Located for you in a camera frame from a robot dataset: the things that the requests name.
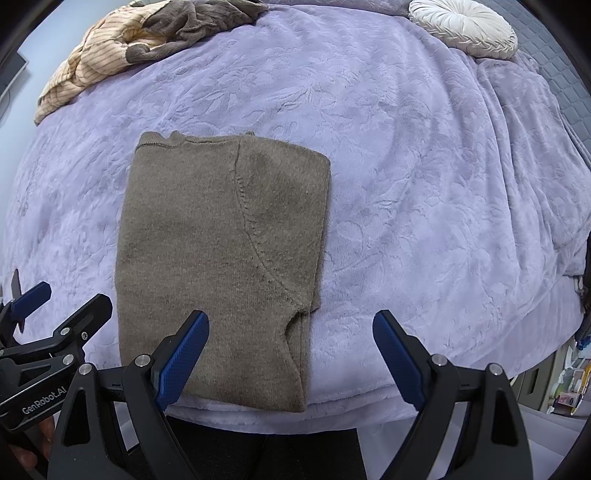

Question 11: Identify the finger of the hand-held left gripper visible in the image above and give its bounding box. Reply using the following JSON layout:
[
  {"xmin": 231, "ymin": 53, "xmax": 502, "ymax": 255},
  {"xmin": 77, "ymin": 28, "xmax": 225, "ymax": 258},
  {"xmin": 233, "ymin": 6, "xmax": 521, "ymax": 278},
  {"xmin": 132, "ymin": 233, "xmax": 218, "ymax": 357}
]
[
  {"xmin": 0, "ymin": 269, "xmax": 52, "ymax": 342},
  {"xmin": 0, "ymin": 293, "xmax": 114, "ymax": 371}
]

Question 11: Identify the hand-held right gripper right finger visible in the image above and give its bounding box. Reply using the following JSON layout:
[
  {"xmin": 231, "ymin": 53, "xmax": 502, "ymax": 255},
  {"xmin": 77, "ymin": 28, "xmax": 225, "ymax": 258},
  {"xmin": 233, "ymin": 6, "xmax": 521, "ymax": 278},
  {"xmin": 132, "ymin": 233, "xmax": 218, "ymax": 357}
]
[{"xmin": 372, "ymin": 310, "xmax": 536, "ymax": 480}]

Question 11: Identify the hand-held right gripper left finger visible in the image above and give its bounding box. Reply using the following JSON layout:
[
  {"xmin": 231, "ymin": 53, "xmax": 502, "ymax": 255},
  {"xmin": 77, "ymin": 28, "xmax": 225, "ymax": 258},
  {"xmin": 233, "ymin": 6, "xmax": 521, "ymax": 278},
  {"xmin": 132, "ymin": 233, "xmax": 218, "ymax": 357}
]
[{"xmin": 46, "ymin": 310, "xmax": 211, "ymax": 480}]

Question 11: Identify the olive brown knit sweater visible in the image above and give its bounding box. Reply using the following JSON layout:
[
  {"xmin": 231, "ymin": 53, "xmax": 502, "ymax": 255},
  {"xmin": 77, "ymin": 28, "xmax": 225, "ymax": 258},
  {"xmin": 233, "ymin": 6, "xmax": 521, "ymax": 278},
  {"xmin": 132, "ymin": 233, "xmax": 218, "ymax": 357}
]
[{"xmin": 113, "ymin": 130, "xmax": 331, "ymax": 413}]

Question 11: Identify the person's left hand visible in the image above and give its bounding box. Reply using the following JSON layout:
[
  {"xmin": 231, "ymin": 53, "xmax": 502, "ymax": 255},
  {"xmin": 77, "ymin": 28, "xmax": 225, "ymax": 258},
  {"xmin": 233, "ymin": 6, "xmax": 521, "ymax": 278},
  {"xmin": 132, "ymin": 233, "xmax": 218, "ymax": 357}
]
[{"xmin": 9, "ymin": 406, "xmax": 60, "ymax": 472}]

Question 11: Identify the lavender embossed blanket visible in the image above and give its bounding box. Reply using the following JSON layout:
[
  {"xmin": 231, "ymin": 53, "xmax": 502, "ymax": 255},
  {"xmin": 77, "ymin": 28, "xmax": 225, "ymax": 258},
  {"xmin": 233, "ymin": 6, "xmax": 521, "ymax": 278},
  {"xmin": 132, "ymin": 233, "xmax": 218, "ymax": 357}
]
[{"xmin": 0, "ymin": 0, "xmax": 591, "ymax": 435}]

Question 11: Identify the cluttered bedside shelf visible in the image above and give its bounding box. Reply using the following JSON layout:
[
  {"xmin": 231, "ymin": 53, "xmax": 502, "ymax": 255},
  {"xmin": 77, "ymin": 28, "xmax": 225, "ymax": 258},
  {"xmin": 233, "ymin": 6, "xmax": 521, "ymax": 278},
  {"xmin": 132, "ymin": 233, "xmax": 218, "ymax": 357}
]
[{"xmin": 517, "ymin": 318, "xmax": 591, "ymax": 417}]

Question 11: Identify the cream striped garment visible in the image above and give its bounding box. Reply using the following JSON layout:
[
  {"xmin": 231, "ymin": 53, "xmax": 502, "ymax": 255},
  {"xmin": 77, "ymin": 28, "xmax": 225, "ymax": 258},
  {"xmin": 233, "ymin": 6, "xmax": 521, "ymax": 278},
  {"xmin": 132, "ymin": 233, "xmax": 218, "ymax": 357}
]
[{"xmin": 36, "ymin": 0, "xmax": 171, "ymax": 126}]

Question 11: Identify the grey-brown ribbed knit garment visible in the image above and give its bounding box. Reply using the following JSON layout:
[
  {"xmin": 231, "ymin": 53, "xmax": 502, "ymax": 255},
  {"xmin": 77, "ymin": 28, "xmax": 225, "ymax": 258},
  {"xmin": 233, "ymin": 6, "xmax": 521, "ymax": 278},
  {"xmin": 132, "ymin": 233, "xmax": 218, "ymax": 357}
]
[{"xmin": 126, "ymin": 0, "xmax": 269, "ymax": 63}]

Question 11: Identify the grey quilted mattress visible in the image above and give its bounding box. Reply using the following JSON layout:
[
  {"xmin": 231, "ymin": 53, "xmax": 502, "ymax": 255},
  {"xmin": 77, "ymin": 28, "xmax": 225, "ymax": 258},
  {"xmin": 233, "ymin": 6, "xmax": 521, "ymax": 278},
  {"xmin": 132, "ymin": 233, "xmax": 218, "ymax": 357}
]
[{"xmin": 508, "ymin": 0, "xmax": 591, "ymax": 155}]

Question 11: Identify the round white pleated cushion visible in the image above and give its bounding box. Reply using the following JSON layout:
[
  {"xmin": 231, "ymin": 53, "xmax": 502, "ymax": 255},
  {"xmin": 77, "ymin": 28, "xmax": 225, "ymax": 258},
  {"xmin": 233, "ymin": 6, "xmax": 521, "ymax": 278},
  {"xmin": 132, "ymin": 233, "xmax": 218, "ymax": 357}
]
[{"xmin": 409, "ymin": 0, "xmax": 518, "ymax": 60}]

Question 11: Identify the wall-mounted flat monitor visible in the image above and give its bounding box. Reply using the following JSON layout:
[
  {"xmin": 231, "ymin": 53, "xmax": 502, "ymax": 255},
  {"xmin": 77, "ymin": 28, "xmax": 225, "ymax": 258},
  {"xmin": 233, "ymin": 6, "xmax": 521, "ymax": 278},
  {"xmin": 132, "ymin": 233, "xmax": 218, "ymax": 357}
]
[{"xmin": 0, "ymin": 50, "xmax": 28, "ymax": 108}]

